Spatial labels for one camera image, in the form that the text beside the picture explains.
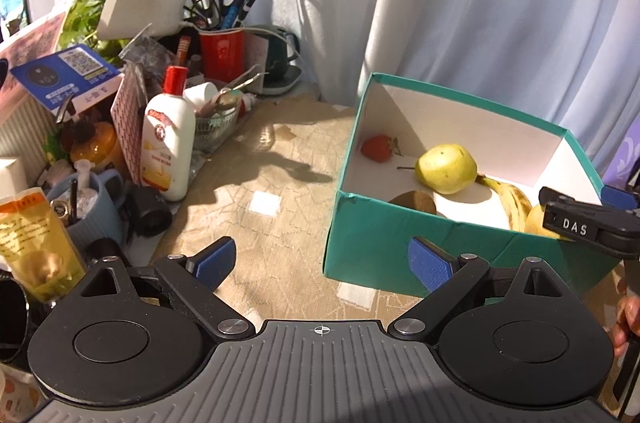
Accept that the brown kiwi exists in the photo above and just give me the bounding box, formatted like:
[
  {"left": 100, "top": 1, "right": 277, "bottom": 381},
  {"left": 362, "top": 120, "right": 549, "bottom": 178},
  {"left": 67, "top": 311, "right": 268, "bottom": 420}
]
[{"left": 390, "top": 190, "right": 437, "bottom": 215}]

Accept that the yellow orange mango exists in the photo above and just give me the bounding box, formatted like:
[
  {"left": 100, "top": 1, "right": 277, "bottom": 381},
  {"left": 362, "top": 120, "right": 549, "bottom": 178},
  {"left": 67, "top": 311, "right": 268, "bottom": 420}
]
[{"left": 524, "top": 204, "right": 564, "bottom": 240}]

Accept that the yellow banana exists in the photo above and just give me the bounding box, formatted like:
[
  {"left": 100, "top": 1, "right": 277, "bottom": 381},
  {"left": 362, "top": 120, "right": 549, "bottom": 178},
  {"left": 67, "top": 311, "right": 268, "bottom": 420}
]
[{"left": 475, "top": 174, "right": 533, "bottom": 232}]

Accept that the green yellow pear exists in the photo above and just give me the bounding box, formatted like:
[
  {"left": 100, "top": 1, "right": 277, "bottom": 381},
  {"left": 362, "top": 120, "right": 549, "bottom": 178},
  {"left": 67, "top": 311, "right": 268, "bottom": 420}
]
[{"left": 397, "top": 144, "right": 478, "bottom": 196}]

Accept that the red strawberry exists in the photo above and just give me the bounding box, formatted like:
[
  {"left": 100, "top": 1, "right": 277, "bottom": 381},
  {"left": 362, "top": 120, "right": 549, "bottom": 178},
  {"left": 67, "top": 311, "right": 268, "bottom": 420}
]
[{"left": 360, "top": 134, "right": 401, "bottom": 163}]

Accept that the person right hand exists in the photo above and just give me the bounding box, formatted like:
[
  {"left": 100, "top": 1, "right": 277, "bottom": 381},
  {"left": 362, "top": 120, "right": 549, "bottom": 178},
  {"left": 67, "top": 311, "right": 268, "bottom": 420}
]
[{"left": 610, "top": 277, "right": 640, "bottom": 357}]

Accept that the purple paper bag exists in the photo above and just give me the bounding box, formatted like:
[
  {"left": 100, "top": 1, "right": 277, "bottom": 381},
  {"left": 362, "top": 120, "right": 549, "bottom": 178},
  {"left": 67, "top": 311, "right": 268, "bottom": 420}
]
[{"left": 603, "top": 118, "right": 640, "bottom": 189}]

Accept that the black round cap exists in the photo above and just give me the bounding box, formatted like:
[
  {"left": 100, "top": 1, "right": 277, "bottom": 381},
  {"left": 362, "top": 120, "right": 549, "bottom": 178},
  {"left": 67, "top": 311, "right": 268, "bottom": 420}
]
[{"left": 126, "top": 187, "right": 172, "bottom": 239}]

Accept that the teal cardboard box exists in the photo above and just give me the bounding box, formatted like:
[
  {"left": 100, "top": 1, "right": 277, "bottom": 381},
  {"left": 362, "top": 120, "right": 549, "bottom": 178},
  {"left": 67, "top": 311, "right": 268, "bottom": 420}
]
[{"left": 323, "top": 73, "right": 617, "bottom": 296}]

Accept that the blue grey mug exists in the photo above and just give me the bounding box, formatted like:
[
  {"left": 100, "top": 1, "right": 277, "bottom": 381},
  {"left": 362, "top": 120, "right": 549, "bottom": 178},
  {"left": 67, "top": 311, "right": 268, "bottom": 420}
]
[{"left": 66, "top": 169, "right": 125, "bottom": 251}]

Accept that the white lotion bottle red cap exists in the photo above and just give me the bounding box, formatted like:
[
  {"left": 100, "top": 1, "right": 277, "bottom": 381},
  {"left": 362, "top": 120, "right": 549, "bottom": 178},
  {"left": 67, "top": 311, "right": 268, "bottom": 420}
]
[{"left": 140, "top": 66, "right": 196, "bottom": 202}]

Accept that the glass bowl with utensils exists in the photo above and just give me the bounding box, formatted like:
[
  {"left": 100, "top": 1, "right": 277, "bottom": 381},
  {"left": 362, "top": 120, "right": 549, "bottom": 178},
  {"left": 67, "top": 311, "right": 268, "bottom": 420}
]
[{"left": 183, "top": 82, "right": 257, "bottom": 154}]

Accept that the orange jar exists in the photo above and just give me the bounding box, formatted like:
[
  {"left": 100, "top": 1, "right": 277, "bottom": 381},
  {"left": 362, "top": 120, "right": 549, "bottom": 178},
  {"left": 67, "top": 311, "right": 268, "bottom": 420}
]
[{"left": 70, "top": 119, "right": 124, "bottom": 174}]

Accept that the red patterned card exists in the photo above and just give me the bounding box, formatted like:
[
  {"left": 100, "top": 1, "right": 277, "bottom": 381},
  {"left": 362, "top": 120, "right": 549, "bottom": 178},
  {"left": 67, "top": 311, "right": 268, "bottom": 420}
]
[{"left": 111, "top": 62, "right": 146, "bottom": 185}]

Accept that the yellow snack packet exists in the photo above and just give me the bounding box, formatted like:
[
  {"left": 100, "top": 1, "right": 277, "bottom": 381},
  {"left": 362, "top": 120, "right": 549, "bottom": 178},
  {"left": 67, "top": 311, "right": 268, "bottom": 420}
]
[{"left": 0, "top": 187, "right": 86, "bottom": 304}]

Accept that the red pen cup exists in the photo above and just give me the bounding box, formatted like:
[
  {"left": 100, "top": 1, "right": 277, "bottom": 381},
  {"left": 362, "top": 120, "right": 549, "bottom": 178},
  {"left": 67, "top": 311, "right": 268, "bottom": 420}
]
[{"left": 198, "top": 29, "right": 245, "bottom": 83}]

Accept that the dark green mug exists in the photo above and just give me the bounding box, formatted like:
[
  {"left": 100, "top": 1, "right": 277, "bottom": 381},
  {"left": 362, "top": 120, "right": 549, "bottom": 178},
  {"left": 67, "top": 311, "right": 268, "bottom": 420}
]
[{"left": 250, "top": 24, "right": 302, "bottom": 96}]

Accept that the blue QR code box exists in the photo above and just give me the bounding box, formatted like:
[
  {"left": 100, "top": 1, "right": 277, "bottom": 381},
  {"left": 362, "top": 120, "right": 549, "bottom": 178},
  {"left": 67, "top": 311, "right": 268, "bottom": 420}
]
[{"left": 11, "top": 45, "right": 122, "bottom": 114}]

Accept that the green plant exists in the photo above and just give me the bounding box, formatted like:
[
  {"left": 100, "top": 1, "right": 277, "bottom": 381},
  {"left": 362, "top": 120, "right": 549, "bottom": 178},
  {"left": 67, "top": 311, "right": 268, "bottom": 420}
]
[{"left": 58, "top": 0, "right": 128, "bottom": 67}]

